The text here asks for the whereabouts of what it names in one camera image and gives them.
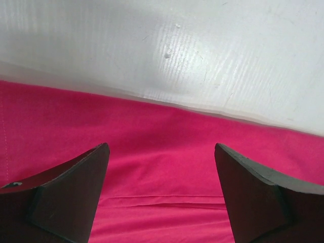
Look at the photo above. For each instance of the pink t shirt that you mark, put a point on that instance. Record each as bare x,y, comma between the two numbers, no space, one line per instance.
161,184

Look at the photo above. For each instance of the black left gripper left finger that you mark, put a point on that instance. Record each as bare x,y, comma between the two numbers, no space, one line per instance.
58,204

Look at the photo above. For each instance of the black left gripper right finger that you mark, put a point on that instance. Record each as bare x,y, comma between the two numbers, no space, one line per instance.
265,205

